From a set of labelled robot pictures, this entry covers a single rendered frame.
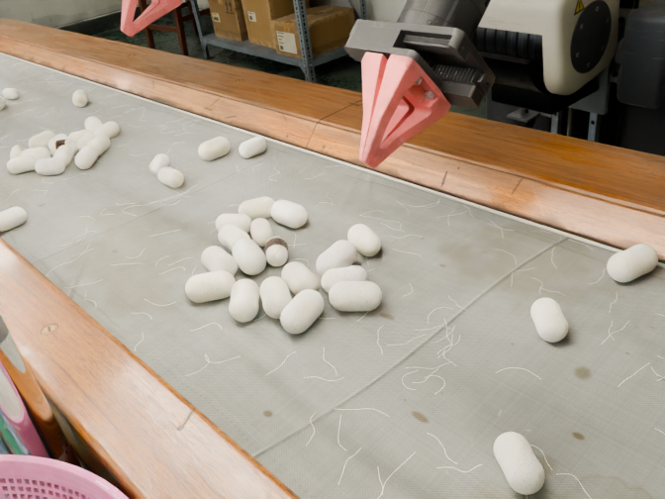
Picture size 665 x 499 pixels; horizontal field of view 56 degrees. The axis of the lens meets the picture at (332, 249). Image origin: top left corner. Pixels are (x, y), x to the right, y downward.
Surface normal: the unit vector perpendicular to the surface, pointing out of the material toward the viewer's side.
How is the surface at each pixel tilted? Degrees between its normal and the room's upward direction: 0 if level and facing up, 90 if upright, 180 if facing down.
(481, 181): 45
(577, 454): 0
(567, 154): 0
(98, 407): 0
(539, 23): 98
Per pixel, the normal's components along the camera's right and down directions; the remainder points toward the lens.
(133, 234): -0.13, -0.83
